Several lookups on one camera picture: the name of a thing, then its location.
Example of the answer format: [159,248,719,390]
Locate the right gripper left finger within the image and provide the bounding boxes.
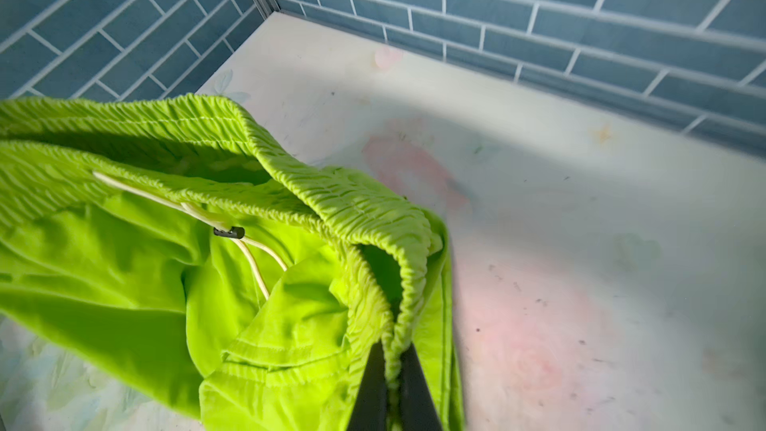
[346,342,388,431]

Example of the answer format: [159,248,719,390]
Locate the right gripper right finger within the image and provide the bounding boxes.
[399,343,443,431]

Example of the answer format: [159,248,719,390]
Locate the lime green shorts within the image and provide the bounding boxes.
[1,94,466,430]

